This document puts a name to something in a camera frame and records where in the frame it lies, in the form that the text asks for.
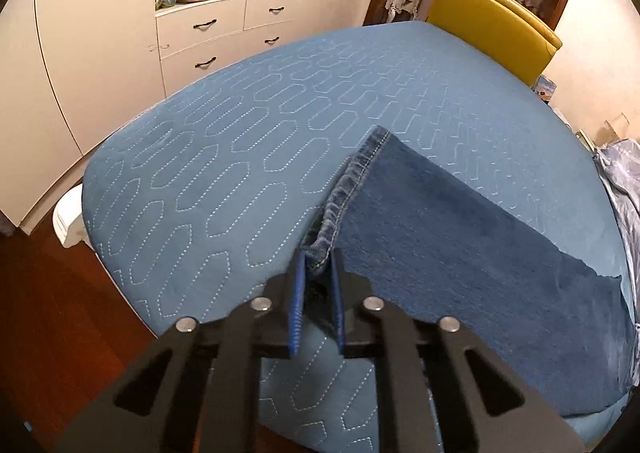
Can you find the yellow chair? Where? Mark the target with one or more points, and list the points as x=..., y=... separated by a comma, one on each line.
x=490, y=28

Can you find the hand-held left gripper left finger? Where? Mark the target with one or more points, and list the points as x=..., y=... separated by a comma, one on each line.
x=297, y=308

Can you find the blue denim pants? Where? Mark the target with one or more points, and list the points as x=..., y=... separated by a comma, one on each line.
x=450, y=258

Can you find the clear glass object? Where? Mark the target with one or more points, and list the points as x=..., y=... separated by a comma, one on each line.
x=616, y=128

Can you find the white cabinet drawer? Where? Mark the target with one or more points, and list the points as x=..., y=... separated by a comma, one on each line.
x=272, y=40
x=200, y=30
x=275, y=10
x=200, y=68

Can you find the blue quilted bed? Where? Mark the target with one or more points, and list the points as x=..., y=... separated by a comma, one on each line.
x=225, y=158

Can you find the white ornate side table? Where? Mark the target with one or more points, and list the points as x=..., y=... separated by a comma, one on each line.
x=404, y=0

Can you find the white wall cabinet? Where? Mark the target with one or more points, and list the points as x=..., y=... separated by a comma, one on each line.
x=100, y=33

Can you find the white plastic stool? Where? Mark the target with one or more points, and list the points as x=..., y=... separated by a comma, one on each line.
x=70, y=218

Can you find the grey star print duvet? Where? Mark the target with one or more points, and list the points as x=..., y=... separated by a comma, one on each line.
x=625, y=173

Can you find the small picture frame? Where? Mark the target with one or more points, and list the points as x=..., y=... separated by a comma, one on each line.
x=545, y=89

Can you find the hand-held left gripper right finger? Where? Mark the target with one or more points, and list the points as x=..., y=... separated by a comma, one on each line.
x=339, y=308

